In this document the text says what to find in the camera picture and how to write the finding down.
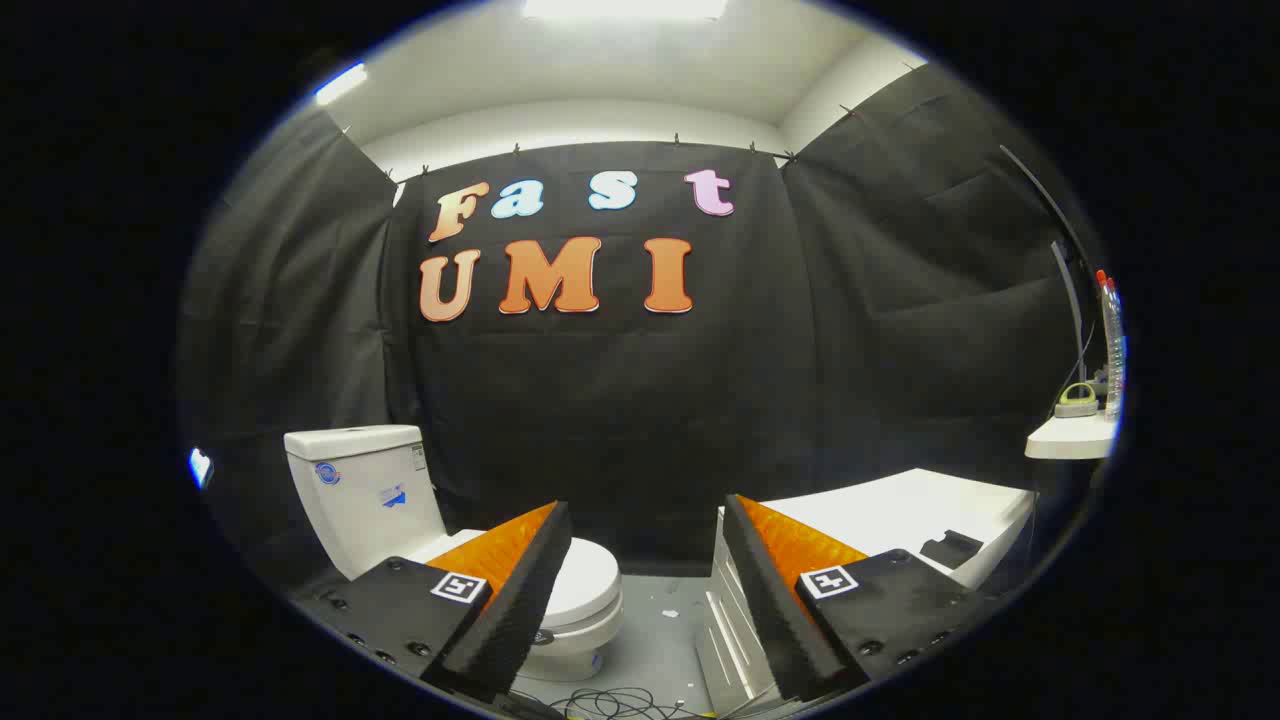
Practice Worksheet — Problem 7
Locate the black cable bundle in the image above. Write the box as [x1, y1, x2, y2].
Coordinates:
[510, 685, 701, 720]

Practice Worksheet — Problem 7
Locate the white toilet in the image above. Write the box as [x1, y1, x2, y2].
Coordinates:
[284, 425, 623, 683]

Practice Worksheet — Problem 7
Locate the grey curved pipe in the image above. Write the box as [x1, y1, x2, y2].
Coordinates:
[1050, 240, 1093, 386]

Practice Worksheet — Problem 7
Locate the white drawer cabinet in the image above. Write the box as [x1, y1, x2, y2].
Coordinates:
[697, 467, 1038, 716]

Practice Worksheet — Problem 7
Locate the dark flat object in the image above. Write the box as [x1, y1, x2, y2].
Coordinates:
[920, 530, 984, 571]

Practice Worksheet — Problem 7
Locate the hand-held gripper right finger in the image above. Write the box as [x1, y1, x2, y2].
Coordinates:
[722, 493, 1004, 703]

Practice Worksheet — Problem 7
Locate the white toilet lid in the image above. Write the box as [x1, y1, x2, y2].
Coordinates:
[420, 530, 622, 631]

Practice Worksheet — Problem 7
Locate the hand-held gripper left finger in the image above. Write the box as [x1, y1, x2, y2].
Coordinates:
[290, 500, 574, 703]

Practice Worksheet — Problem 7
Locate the black backdrop cloth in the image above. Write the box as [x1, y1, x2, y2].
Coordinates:
[178, 62, 1101, 591]

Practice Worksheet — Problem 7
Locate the white shelf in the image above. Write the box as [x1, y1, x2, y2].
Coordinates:
[1025, 412, 1119, 461]

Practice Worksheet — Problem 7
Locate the clear bottle with red cap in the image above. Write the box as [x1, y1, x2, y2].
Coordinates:
[1095, 270, 1128, 421]

